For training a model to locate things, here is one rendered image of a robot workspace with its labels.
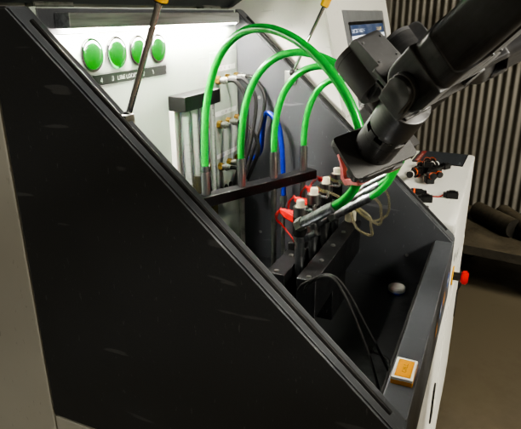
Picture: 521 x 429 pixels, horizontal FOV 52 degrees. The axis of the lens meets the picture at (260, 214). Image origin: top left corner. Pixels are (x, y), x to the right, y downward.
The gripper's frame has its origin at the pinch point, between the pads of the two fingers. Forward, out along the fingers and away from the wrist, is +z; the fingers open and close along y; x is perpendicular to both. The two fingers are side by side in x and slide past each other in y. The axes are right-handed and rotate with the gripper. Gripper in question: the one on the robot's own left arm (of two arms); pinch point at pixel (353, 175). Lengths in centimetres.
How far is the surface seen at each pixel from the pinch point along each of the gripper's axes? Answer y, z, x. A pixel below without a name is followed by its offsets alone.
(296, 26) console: -22, 28, -46
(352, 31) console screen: -41, 36, -46
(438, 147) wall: -204, 238, -63
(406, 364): 4.6, 6.3, 27.5
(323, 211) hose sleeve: 4.5, 6.0, 1.8
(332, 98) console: -25, 34, -29
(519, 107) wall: -227, 183, -51
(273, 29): 1.5, -4.2, -25.2
